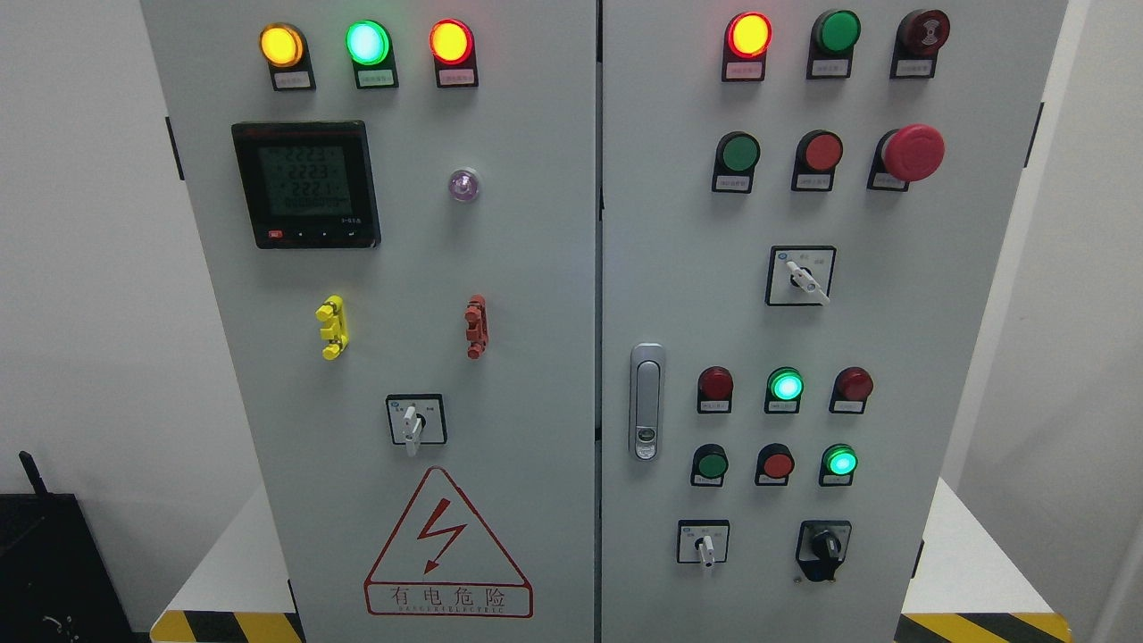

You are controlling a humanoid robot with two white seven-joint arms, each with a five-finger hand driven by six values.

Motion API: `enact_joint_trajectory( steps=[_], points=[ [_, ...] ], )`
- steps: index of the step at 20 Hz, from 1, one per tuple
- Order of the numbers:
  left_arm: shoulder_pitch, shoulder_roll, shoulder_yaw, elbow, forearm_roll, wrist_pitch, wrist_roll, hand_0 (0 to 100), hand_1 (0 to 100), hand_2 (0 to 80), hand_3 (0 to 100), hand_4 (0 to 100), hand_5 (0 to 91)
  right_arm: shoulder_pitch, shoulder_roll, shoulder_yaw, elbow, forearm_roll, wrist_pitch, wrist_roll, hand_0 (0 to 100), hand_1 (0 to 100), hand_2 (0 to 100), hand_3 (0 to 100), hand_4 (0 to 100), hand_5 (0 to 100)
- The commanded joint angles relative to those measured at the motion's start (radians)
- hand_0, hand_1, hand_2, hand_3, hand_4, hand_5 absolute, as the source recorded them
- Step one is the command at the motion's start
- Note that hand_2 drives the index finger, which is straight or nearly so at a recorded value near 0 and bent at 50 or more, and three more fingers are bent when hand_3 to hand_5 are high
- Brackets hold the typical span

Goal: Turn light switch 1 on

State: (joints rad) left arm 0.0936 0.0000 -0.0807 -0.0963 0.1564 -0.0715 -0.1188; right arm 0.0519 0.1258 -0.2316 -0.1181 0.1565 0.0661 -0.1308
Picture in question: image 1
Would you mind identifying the white rotary selector switch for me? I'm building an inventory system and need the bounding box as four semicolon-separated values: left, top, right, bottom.
766;246;837;306
676;520;730;569
385;394;448;457

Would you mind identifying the yellow indicator light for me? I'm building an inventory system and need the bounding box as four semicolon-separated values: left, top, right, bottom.
259;23;317;91

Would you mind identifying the red plastic terminal clip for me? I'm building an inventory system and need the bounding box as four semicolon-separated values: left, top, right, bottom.
463;294;489;361

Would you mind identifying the dark red indicator light left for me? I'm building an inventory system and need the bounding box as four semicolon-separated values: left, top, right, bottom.
697;365;734;413

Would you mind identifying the dark red indicator light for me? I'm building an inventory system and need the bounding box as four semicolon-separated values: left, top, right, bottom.
697;365;734;413
830;365;874;413

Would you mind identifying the grey electrical cabinet left door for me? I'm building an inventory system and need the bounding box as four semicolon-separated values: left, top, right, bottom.
142;1;597;642

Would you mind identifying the grey electrical cabinet door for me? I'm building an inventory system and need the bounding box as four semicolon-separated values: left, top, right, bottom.
142;1;597;642
597;1;1068;642

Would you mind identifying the green lit indicator light middle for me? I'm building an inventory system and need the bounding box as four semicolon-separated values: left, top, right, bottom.
764;365;804;413

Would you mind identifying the green push button second row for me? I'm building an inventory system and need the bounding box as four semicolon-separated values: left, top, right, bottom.
711;130;761;194

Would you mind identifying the yellow plastic terminal clip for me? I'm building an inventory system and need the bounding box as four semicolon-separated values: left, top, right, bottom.
315;296;347;361

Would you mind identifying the red push button lower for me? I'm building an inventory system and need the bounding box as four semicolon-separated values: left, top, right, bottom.
756;443;796;487

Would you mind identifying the grey electrical cabinet right door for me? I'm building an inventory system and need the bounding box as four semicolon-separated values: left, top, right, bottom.
597;1;1068;642

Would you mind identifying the red electric hazard warning sticker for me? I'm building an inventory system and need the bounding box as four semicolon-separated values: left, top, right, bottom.
363;465;531;619

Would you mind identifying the dark red indicator light right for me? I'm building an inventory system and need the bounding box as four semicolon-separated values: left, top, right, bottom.
830;365;874;413

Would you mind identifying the black digital power meter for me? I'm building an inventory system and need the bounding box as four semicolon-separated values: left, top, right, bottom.
231;121;382;249

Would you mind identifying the red push button second row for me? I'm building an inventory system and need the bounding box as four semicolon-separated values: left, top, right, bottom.
789;129;844;192

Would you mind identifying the green lit push button lower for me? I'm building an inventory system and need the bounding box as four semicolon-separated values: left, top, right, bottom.
818;443;860;488

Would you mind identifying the red indicator light top left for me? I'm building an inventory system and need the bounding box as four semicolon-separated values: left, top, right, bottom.
429;18;479;88

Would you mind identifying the red lit indicator light right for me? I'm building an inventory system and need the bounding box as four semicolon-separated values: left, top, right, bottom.
720;13;772;85

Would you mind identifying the green indicator light top left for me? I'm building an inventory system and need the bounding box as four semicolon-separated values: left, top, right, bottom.
346;21;399;89

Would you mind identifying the green push button top right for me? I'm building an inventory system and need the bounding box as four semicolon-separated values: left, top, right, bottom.
805;9;862;80

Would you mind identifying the red emergency stop mushroom button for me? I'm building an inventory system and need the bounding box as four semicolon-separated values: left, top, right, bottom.
868;123;946;194

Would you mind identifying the dark red buzzer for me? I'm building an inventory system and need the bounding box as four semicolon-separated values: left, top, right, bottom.
889;9;951;79

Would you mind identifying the white platform with hazard stripes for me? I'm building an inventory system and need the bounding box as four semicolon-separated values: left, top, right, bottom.
143;483;1072;642

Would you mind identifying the black box with antenna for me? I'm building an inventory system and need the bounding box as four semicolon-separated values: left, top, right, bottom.
1;451;135;642

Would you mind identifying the silver door lock handle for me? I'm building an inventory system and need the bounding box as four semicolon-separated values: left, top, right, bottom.
629;343;665;463

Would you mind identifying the black rotary knob switch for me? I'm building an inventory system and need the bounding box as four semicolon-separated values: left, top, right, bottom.
796;520;852;582

